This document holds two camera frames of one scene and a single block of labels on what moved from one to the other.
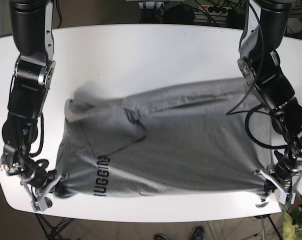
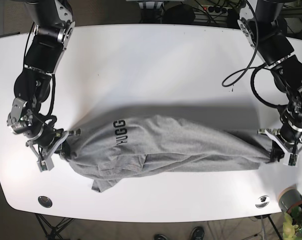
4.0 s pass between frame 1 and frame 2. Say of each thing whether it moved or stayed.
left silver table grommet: stayed
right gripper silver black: moved
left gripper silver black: moved
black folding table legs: stayed
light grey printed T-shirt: moved
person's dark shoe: stayed
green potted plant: stayed
